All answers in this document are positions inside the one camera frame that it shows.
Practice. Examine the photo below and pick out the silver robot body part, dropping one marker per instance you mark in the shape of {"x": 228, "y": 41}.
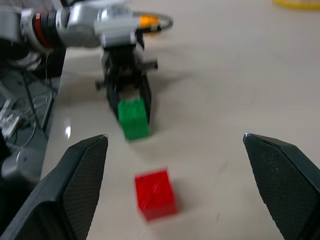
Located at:
{"x": 20, "y": 162}

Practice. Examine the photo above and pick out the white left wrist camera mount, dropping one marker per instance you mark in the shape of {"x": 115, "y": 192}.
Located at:
{"x": 115, "y": 25}

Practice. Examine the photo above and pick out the black metal stand leg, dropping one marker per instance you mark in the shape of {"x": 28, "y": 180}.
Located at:
{"x": 31, "y": 102}

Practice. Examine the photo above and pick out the yellow round object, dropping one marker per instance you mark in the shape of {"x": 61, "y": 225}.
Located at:
{"x": 297, "y": 3}

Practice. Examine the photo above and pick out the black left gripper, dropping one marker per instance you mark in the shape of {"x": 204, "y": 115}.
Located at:
{"x": 125, "y": 65}

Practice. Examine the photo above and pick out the green toy brick cube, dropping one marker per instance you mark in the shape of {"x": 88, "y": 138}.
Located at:
{"x": 133, "y": 120}

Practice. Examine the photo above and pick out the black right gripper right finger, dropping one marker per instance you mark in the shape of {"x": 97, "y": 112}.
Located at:
{"x": 282, "y": 185}

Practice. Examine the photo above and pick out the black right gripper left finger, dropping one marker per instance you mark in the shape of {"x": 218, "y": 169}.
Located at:
{"x": 75, "y": 190}

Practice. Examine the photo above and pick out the white power strip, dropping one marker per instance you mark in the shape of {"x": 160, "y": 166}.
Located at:
{"x": 8, "y": 120}

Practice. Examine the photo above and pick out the red toy brick cube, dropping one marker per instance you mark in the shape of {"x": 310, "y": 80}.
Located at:
{"x": 155, "y": 195}

